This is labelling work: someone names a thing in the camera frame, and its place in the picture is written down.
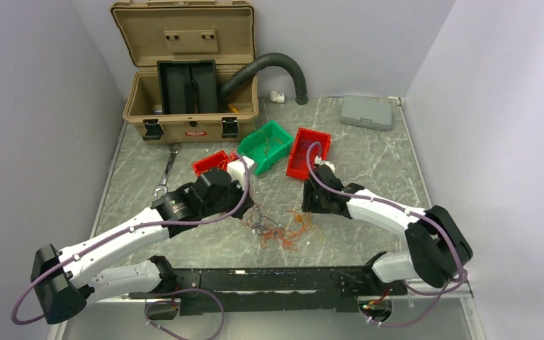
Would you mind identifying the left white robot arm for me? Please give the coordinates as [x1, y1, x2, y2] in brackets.
[31, 168, 253, 324]

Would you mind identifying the yellow tool in toolbox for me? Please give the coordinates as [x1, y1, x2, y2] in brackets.
[228, 103, 239, 113]

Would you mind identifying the white pipe fitting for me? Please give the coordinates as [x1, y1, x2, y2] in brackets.
[269, 91, 285, 103]

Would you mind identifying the black corrugated hose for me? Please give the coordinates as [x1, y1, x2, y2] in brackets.
[219, 52, 310, 106]

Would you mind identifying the tan plastic toolbox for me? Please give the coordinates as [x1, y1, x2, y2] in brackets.
[110, 1, 259, 145]

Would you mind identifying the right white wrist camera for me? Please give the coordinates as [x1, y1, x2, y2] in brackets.
[314, 156, 336, 173]

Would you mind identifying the grey plastic organizer case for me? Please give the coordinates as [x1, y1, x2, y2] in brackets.
[339, 96, 397, 131]

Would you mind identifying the orange cable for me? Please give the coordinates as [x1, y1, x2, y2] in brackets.
[241, 201, 324, 252]

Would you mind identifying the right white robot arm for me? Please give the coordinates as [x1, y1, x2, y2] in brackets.
[302, 164, 473, 294]

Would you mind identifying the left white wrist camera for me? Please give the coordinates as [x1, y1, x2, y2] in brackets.
[226, 156, 255, 188]

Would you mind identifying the small red plastic bin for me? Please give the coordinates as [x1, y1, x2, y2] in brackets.
[191, 150, 237, 177]

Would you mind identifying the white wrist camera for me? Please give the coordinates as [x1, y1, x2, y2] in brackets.
[314, 156, 336, 173]
[226, 156, 255, 188]

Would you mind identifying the black toolbox tray insert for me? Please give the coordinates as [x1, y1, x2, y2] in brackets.
[157, 59, 219, 115]

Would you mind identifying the large red plastic bin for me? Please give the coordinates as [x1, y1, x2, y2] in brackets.
[286, 127, 332, 180]

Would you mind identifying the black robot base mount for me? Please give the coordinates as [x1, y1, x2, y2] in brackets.
[128, 266, 395, 316]

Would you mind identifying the green plastic bin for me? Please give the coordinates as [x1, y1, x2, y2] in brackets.
[237, 120, 295, 175]

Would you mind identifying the silver combination wrench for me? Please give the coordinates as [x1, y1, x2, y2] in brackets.
[153, 143, 182, 198]

